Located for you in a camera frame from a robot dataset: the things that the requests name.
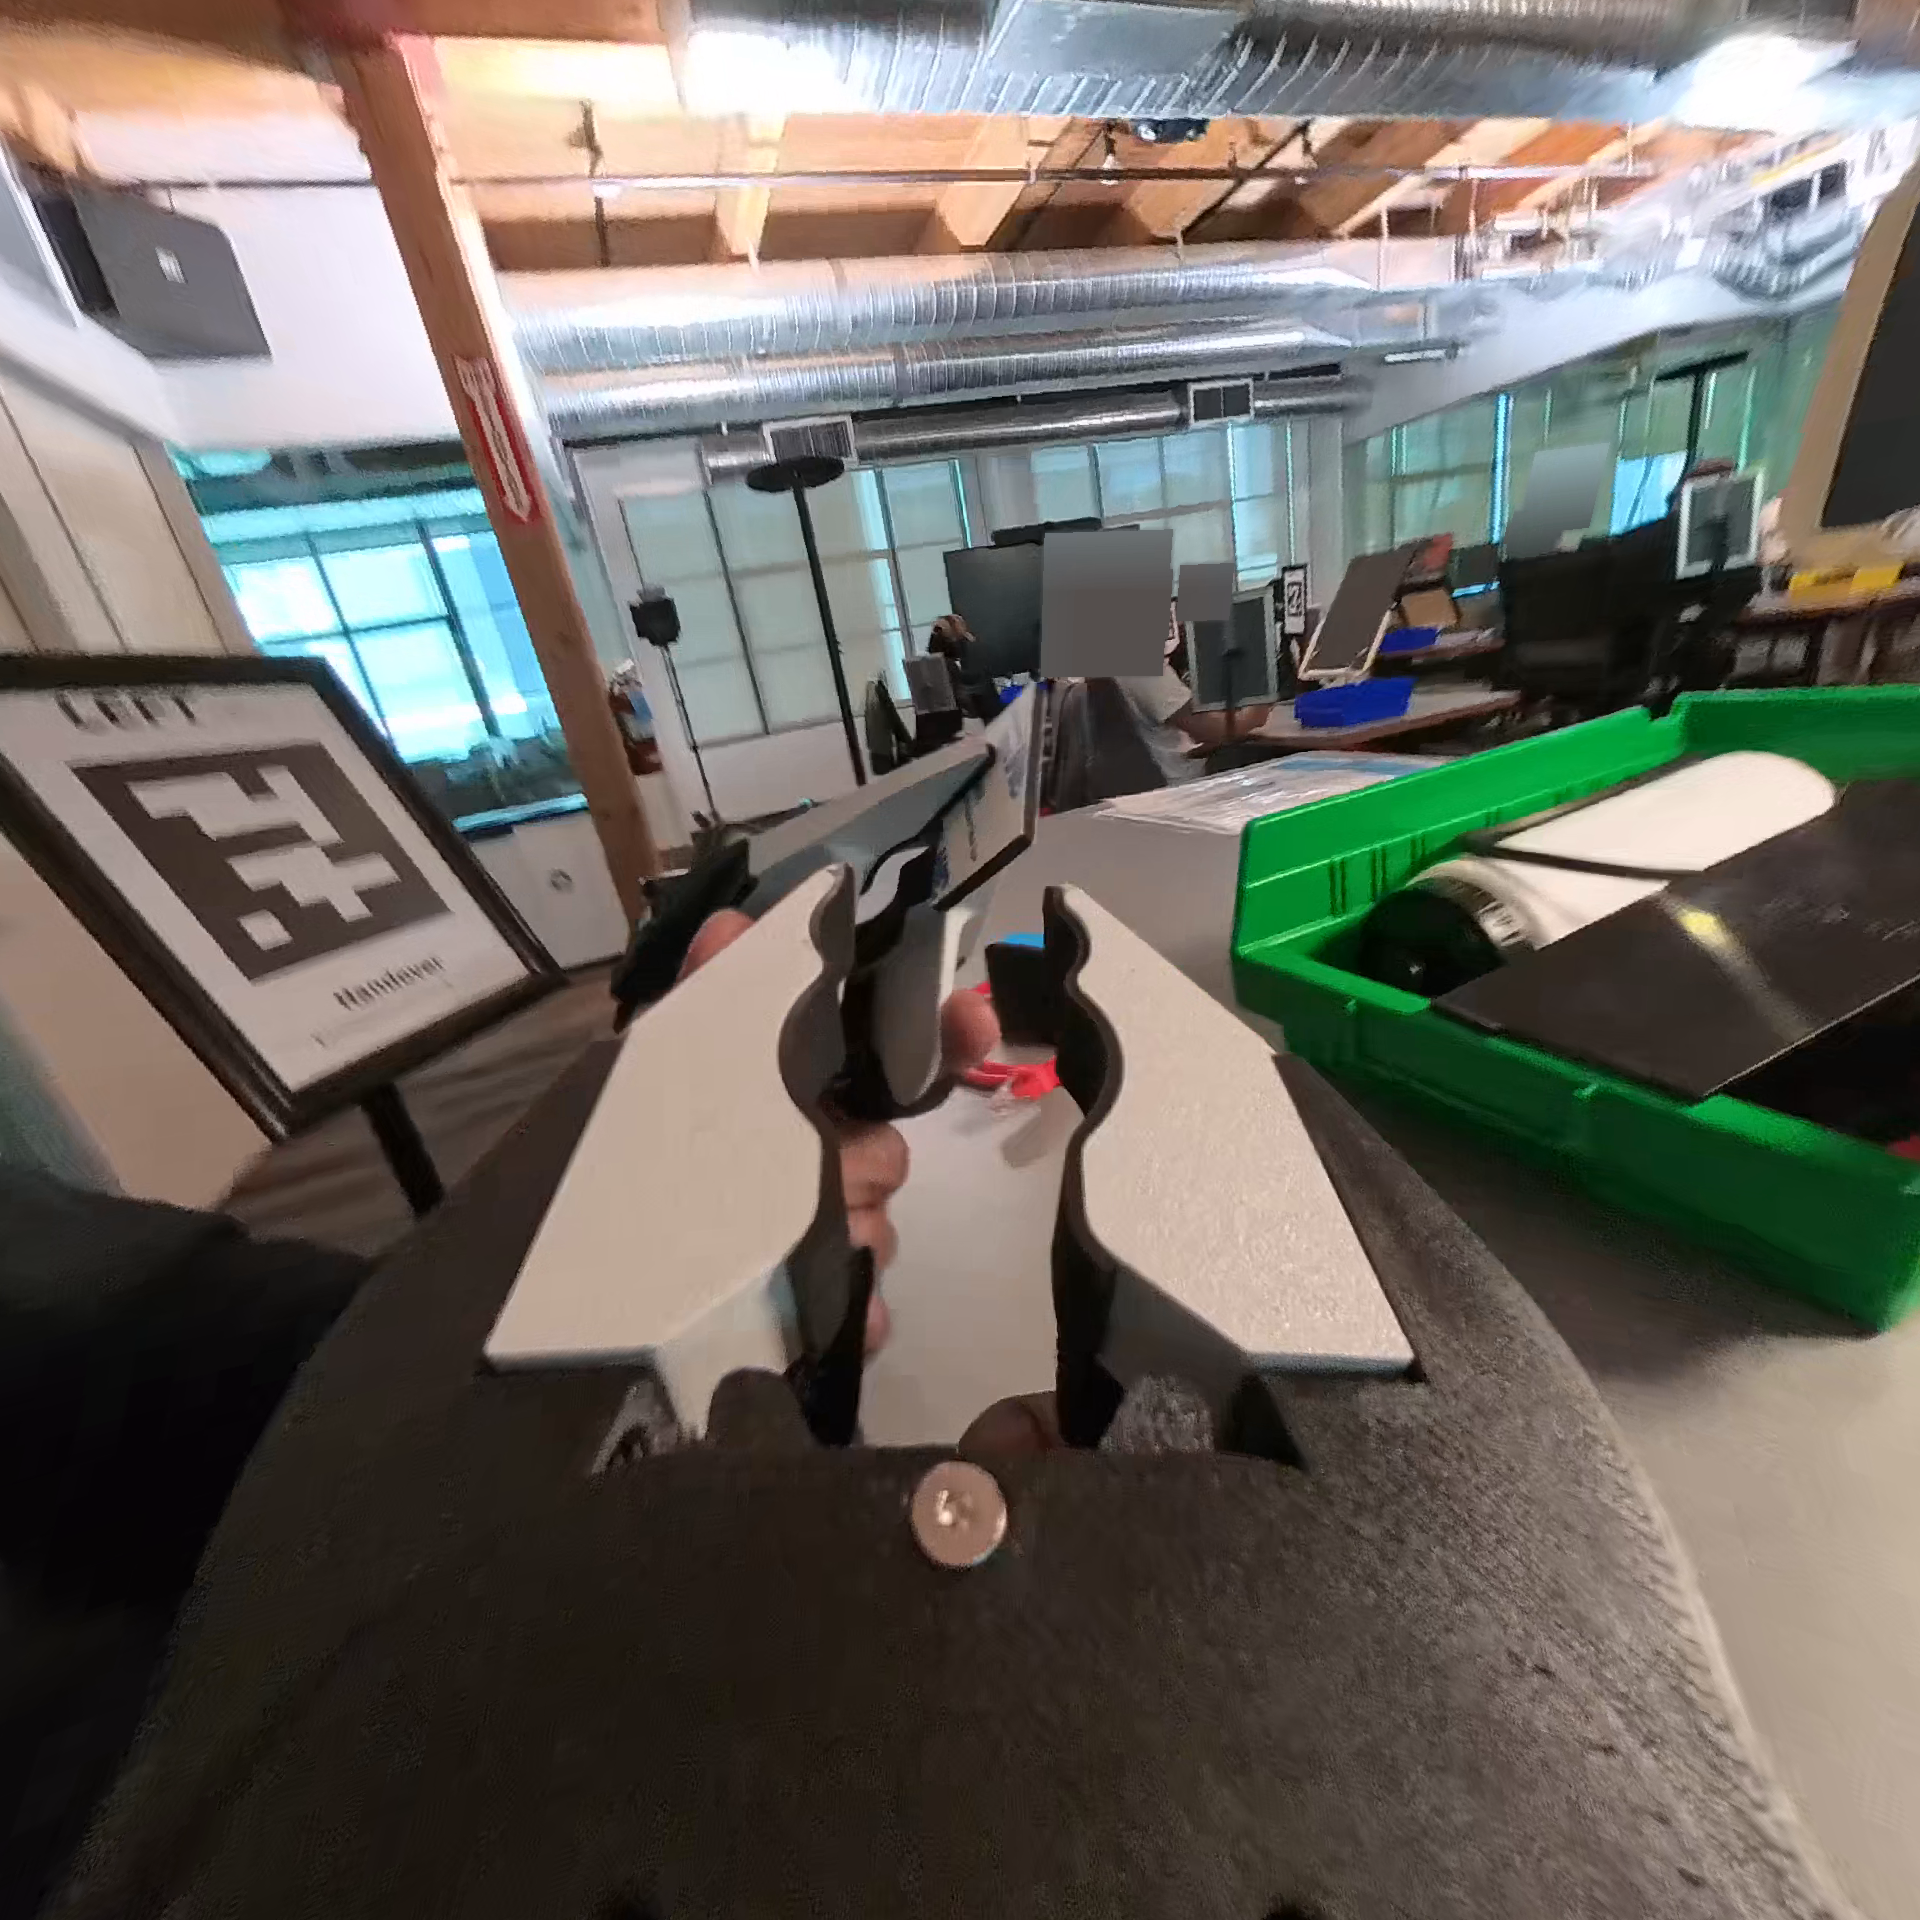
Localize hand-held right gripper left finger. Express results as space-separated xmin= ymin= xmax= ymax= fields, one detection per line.
xmin=484 ymin=863 xmax=879 ymax=1443

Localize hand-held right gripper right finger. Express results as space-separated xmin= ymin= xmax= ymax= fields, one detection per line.
xmin=1040 ymin=882 xmax=1423 ymax=1451

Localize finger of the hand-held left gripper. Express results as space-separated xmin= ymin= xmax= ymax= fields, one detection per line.
xmin=743 ymin=749 xmax=1001 ymax=909

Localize thin dark card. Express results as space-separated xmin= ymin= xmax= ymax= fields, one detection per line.
xmin=931 ymin=691 xmax=1047 ymax=909

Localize person's left hand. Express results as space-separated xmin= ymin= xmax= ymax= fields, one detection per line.
xmin=678 ymin=906 xmax=1001 ymax=1360

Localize black office chair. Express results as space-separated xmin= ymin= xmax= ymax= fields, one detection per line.
xmin=861 ymin=675 xmax=964 ymax=783

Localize blue black eraser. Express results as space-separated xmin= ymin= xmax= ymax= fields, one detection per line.
xmin=983 ymin=928 xmax=1060 ymax=1043

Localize large dark monitor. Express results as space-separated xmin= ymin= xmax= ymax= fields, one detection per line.
xmin=944 ymin=526 xmax=1052 ymax=686

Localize black floor lamp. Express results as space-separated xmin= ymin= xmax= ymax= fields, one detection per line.
xmin=746 ymin=455 xmax=873 ymax=789

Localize green plastic bin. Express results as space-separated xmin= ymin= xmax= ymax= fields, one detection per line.
xmin=1227 ymin=680 xmax=1920 ymax=1335

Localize white roll black cap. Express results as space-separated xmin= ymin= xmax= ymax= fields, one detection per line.
xmin=1354 ymin=749 xmax=1839 ymax=1000

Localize small monitor on stand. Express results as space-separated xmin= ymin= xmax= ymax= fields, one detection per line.
xmin=1186 ymin=594 xmax=1283 ymax=712

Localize printed paper sheets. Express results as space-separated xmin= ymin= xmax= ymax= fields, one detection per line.
xmin=1101 ymin=749 xmax=1451 ymax=838

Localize black framed marker sign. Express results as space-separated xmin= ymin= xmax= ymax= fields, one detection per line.
xmin=0 ymin=653 xmax=567 ymax=1222

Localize tilted black board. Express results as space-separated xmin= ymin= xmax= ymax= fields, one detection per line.
xmin=1297 ymin=545 xmax=1419 ymax=680
xmin=1774 ymin=187 xmax=1920 ymax=545

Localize black flat sheet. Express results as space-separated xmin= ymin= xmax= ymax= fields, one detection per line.
xmin=1434 ymin=774 xmax=1920 ymax=1105

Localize black monitor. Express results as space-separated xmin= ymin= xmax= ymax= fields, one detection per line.
xmin=1496 ymin=515 xmax=1770 ymax=712

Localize yellow bin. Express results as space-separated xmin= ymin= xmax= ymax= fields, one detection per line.
xmin=1785 ymin=515 xmax=1920 ymax=609

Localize red cable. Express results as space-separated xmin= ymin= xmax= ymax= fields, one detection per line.
xmin=953 ymin=982 xmax=1065 ymax=1105

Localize wooden post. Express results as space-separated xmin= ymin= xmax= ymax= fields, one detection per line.
xmin=328 ymin=36 xmax=664 ymax=923

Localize silver ventilation duct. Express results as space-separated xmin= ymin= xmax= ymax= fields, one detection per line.
xmin=539 ymin=327 xmax=1352 ymax=446
xmin=500 ymin=239 xmax=1505 ymax=376

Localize black wall speaker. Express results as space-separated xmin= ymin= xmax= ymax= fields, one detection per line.
xmin=67 ymin=193 xmax=277 ymax=362

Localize large silver duct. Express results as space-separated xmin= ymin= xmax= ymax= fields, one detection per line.
xmin=680 ymin=0 xmax=1920 ymax=125

